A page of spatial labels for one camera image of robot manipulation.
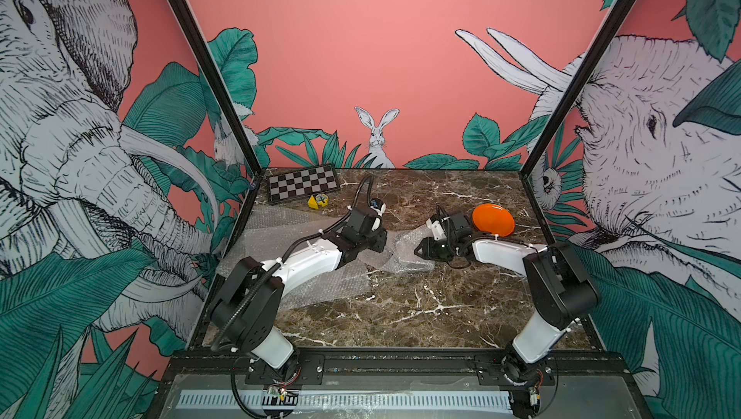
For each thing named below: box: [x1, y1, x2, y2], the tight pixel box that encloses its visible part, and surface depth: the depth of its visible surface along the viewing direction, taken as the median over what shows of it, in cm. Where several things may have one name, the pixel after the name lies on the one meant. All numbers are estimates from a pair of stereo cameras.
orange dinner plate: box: [471, 202, 516, 238], surface depth 106 cm
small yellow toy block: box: [307, 193, 330, 211], surface depth 111 cm
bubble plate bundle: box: [371, 223, 436, 275], surface depth 94 cm
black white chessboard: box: [267, 164, 341, 206], surface depth 114 cm
